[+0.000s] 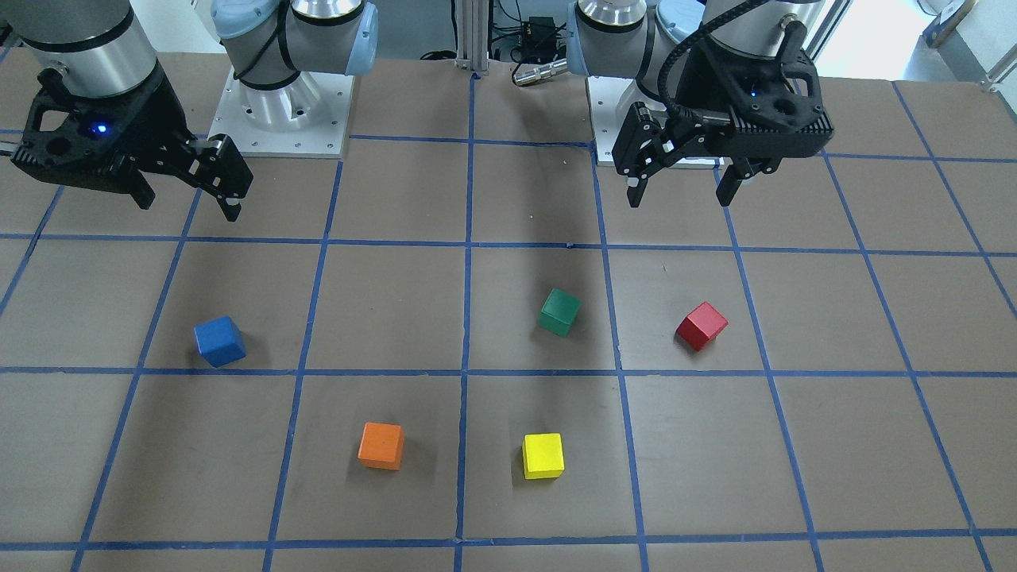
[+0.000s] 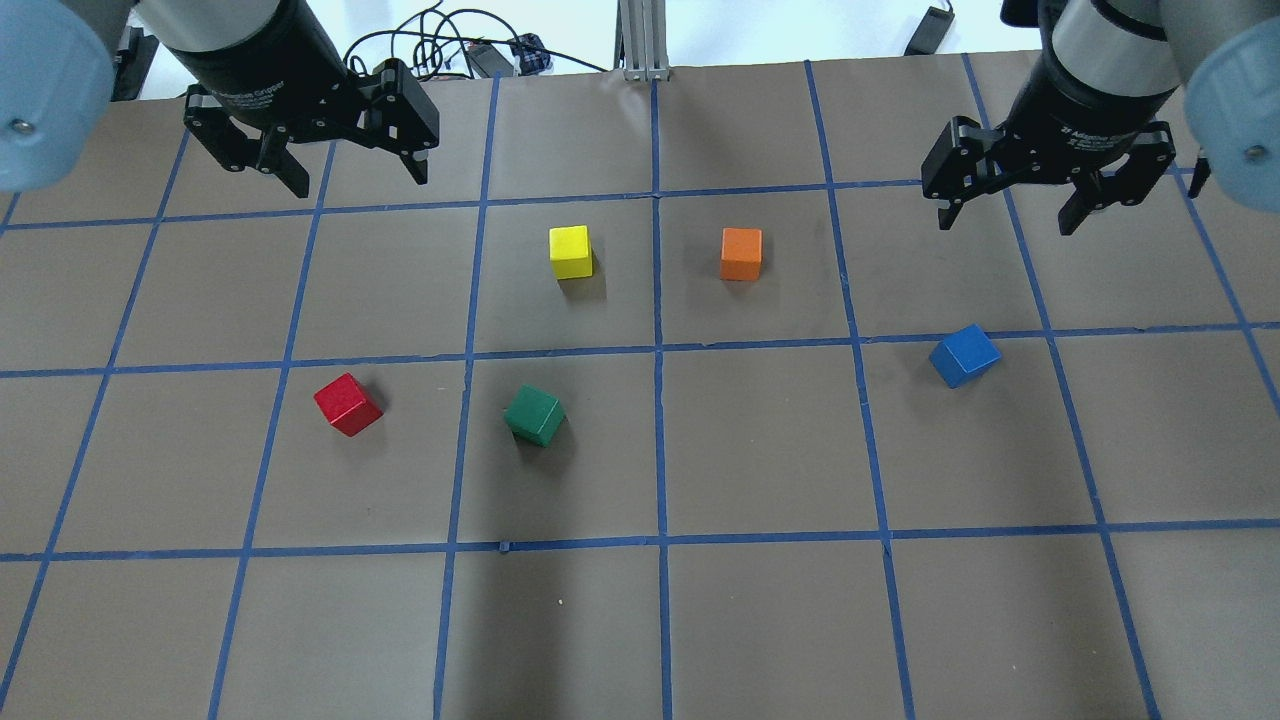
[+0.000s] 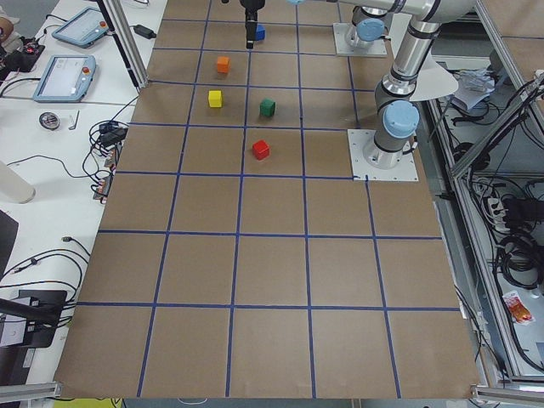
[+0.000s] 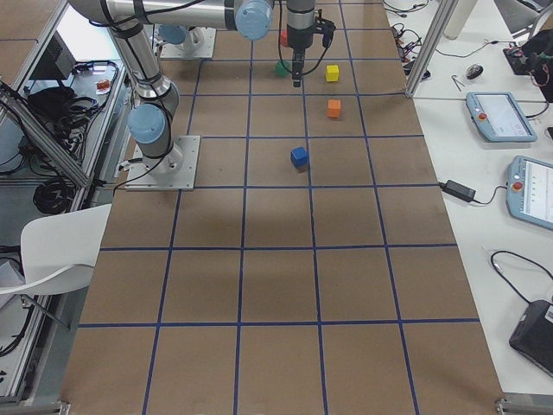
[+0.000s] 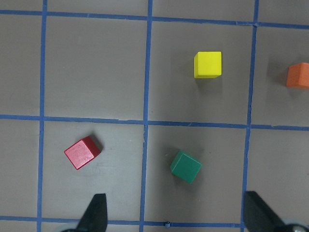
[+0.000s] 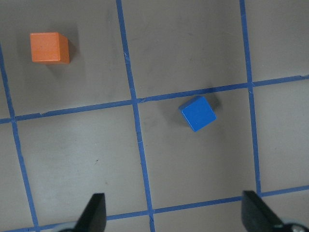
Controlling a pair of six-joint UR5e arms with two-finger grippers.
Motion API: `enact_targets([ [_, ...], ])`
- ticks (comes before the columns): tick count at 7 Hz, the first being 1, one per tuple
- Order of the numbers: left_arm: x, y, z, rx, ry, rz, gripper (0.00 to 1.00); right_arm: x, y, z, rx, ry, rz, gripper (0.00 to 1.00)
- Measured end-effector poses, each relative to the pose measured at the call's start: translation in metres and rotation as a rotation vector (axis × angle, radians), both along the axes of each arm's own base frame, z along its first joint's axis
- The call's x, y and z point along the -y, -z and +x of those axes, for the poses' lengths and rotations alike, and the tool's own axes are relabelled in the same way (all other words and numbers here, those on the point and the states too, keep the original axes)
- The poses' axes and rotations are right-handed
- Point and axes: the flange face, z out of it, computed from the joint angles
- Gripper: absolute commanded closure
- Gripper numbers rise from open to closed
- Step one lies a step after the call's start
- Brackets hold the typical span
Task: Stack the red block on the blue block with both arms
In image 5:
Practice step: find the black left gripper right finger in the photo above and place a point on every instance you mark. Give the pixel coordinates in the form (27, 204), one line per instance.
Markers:
(259, 217)

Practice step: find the green wooden block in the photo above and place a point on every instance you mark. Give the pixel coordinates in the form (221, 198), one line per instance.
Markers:
(185, 166)

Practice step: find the red wooden block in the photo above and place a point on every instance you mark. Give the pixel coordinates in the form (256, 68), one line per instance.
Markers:
(82, 152)

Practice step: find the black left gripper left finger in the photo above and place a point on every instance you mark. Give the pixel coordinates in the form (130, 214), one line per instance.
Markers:
(95, 217)

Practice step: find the orange wooden block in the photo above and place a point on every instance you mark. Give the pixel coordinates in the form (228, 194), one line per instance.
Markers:
(298, 76)

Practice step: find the yellow wooden block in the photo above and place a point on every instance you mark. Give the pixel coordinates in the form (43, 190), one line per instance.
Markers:
(207, 64)

